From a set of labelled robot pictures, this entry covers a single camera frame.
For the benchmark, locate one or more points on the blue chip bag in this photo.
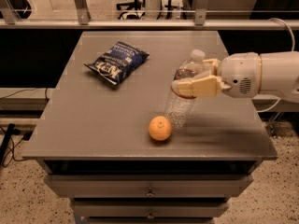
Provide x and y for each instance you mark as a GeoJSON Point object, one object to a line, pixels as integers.
{"type": "Point", "coordinates": [116, 64]}

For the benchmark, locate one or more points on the grey drawer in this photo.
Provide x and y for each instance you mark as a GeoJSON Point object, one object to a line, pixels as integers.
{"type": "Point", "coordinates": [136, 186]}
{"type": "Point", "coordinates": [159, 208]}

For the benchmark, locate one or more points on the drawer metal knob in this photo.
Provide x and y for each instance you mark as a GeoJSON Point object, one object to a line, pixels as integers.
{"type": "Point", "coordinates": [150, 216]}
{"type": "Point", "coordinates": [150, 193]}

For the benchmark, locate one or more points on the grey drawer cabinet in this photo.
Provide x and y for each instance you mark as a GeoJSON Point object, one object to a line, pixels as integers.
{"type": "Point", "coordinates": [87, 128]}

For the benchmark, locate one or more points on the clear plastic water bottle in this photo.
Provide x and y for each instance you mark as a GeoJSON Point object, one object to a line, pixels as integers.
{"type": "Point", "coordinates": [179, 107]}

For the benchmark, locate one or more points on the top drawer metal knob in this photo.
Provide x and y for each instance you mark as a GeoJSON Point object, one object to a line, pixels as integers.
{"type": "Point", "coordinates": [150, 193]}

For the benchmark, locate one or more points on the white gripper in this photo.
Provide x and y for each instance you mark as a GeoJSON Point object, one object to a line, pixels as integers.
{"type": "Point", "coordinates": [239, 74]}

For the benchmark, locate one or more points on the metal railing frame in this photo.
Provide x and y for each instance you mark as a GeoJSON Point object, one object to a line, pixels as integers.
{"type": "Point", "coordinates": [145, 14]}

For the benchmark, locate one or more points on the top grey drawer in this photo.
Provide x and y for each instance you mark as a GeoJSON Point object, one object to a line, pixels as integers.
{"type": "Point", "coordinates": [136, 186]}

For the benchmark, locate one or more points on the orange fruit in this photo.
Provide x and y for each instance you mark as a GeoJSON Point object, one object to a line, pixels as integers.
{"type": "Point", "coordinates": [160, 128]}

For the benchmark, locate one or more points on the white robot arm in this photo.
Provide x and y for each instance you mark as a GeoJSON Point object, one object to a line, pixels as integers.
{"type": "Point", "coordinates": [279, 75]}

